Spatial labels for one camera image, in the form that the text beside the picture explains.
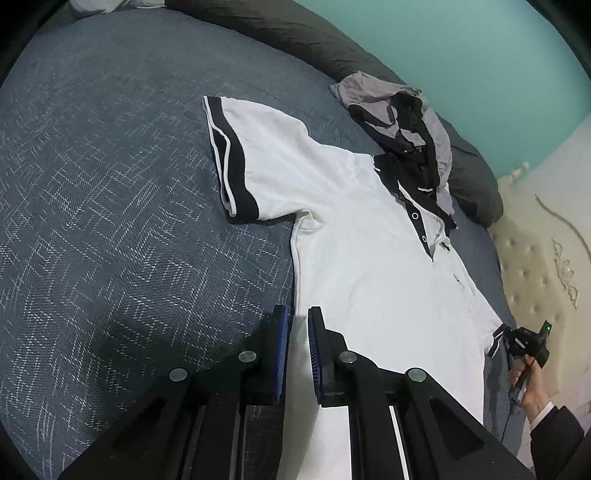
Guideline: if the person's right hand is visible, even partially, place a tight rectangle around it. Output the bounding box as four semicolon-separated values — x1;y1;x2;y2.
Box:
508;355;554;425

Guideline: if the dark sleeve right forearm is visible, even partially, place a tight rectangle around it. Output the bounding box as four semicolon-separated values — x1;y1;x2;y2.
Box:
530;403;590;480

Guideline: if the dark grey long pillow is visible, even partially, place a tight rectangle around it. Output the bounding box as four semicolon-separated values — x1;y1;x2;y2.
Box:
164;0;504;228

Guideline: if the blue patterned bed cover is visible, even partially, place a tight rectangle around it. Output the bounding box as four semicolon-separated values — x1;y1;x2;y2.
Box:
0;6;532;480

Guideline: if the white polo shirt black trim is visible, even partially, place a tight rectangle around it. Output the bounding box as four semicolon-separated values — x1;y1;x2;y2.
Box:
204;96;501;479

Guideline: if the grey black jacket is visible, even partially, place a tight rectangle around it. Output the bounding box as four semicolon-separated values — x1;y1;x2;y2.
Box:
331;71;456;232

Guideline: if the cream tufted headboard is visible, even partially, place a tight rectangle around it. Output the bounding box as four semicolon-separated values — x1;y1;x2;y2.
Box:
490;120;590;419

